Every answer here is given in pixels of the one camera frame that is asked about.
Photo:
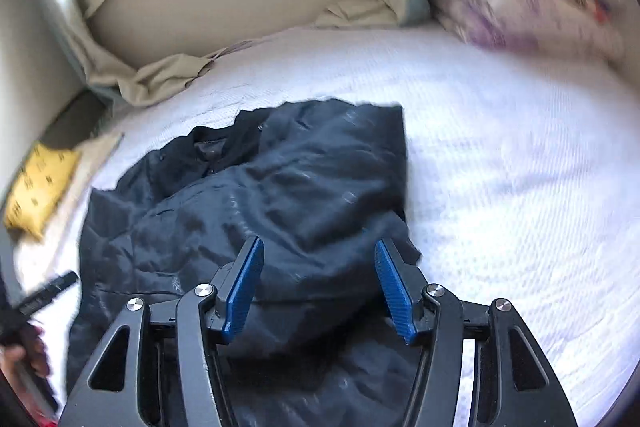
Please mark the person's left hand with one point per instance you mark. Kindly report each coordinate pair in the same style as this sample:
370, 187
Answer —
30, 349

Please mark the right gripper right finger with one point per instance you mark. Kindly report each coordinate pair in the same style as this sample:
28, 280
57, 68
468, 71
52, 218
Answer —
513, 381

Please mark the dark bed side board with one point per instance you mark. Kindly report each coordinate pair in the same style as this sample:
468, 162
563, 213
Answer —
23, 123

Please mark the black padded jacket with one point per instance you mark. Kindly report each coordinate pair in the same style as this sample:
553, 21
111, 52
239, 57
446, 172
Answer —
320, 183

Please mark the beige left curtain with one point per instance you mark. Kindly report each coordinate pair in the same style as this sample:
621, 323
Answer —
108, 75

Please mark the white quilted bed mattress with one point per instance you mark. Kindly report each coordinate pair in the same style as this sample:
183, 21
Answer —
522, 179

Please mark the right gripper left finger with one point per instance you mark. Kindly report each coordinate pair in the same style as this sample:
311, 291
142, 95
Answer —
158, 364

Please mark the yellow patterned cushion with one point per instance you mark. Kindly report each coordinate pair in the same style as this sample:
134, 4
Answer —
38, 188

